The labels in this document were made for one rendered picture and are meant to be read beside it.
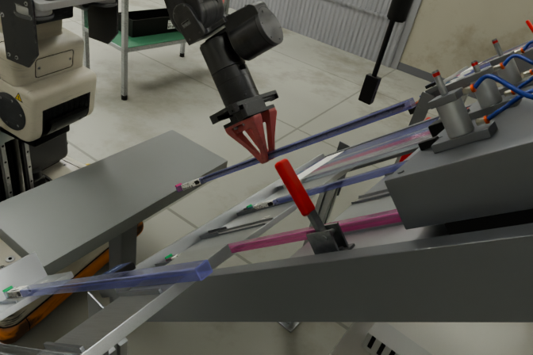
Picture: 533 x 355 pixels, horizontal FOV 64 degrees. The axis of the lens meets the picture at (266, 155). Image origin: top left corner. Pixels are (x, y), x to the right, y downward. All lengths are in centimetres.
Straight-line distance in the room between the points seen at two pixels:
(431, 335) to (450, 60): 373
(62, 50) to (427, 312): 110
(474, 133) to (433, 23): 415
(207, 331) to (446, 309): 131
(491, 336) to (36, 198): 107
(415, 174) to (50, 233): 86
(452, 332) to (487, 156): 73
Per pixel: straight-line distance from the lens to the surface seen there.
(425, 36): 456
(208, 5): 67
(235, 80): 65
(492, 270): 34
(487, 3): 443
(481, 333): 108
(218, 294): 54
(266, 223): 73
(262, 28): 61
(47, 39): 127
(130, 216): 110
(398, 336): 91
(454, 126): 40
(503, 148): 34
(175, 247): 84
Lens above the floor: 133
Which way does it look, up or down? 32 degrees down
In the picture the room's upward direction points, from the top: 12 degrees clockwise
